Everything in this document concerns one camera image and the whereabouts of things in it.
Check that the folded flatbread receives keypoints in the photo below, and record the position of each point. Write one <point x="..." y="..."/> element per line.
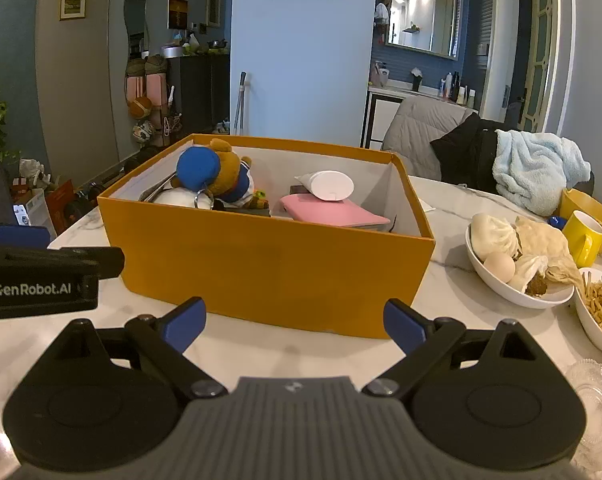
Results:
<point x="546" y="242"/>

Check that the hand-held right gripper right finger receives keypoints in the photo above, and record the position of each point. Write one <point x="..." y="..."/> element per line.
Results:
<point x="403" y="325"/>

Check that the brown fried ball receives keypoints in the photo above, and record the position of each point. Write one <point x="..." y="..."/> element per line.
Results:
<point x="537" y="286"/>

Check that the light framed picture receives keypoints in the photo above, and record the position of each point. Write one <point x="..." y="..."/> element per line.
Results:
<point x="214" y="8"/>

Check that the black jacket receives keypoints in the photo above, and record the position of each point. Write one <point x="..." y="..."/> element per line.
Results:
<point x="466" y="155"/>

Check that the pair of white green sneakers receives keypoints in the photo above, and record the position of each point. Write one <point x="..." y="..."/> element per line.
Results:
<point x="223" y="126"/>

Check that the white bowl with fries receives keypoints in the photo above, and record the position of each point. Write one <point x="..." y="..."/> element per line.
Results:
<point x="593" y="330"/>

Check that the yellow bowl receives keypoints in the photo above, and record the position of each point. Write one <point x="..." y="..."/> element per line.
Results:
<point x="588" y="202"/>

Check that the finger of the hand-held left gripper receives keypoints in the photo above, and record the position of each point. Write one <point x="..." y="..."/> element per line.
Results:
<point x="21" y="237"/>
<point x="56" y="260"/>

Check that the large steamed bun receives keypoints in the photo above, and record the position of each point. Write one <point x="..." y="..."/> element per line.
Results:
<point x="493" y="235"/>

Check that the rectangular wall mirror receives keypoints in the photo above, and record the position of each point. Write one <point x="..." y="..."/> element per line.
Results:
<point x="426" y="15"/>

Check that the lattice glass door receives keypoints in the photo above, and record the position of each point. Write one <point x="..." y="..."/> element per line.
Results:
<point x="538" y="45"/>

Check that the grey down jacket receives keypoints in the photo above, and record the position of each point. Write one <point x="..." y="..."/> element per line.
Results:
<point x="416" y="130"/>

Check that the white cabinet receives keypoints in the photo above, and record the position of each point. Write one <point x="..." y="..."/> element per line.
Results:
<point x="381" y="115"/>

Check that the dark framed picture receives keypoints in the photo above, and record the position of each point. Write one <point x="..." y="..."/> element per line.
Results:
<point x="178" y="12"/>

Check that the light blue fleece blanket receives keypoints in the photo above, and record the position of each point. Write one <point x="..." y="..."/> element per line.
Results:
<point x="536" y="170"/>

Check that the white plastic tube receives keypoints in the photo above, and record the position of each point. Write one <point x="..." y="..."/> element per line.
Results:
<point x="331" y="185"/>

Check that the small framed landscape picture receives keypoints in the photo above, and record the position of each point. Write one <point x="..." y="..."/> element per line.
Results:
<point x="73" y="7"/>

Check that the red paper bag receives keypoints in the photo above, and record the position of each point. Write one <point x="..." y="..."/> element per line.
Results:
<point x="61" y="205"/>

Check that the wavy wall mirror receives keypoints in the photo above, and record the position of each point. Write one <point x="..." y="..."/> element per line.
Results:
<point x="136" y="25"/>

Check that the boiled egg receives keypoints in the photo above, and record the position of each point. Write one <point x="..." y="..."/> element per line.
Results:
<point x="499" y="269"/>

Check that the dark cabinet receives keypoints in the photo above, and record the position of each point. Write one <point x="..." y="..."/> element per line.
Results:
<point x="201" y="95"/>

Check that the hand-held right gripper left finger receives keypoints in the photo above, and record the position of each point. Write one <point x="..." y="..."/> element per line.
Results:
<point x="186" y="322"/>

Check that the basketball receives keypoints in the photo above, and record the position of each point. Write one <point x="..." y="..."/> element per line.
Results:
<point x="141" y="107"/>

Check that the white pink striped plush toy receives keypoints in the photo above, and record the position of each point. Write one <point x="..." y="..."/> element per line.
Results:
<point x="181" y="199"/>

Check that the brown bear plush blue hat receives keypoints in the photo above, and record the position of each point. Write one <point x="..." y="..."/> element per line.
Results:
<point x="231" y="170"/>

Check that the black dumbbell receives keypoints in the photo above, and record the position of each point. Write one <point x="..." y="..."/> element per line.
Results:
<point x="91" y="191"/>

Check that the clear glass dish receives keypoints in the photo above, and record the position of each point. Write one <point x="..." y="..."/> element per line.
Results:
<point x="591" y="410"/>

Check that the patterned ball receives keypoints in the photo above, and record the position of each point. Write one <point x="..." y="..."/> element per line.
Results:
<point x="143" y="132"/>

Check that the white oval bowl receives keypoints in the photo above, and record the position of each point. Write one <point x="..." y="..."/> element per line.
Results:
<point x="501" y="295"/>

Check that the row of toiletry bottles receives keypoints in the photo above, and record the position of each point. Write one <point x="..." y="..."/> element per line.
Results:
<point x="456" y="90"/>

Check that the white paper napkin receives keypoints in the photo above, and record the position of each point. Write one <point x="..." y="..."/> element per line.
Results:
<point x="427" y="205"/>

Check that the white printed carton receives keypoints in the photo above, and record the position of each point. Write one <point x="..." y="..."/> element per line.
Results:
<point x="33" y="212"/>

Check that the metal crutch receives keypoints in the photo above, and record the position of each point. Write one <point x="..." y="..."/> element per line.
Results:
<point x="240" y="105"/>

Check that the orange cardboard box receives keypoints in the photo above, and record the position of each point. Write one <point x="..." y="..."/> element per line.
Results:
<point x="256" y="270"/>

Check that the pink wallet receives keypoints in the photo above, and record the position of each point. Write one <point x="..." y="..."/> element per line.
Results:
<point x="326" y="212"/>

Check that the yellow mug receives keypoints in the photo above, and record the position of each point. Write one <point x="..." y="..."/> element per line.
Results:
<point x="581" y="240"/>

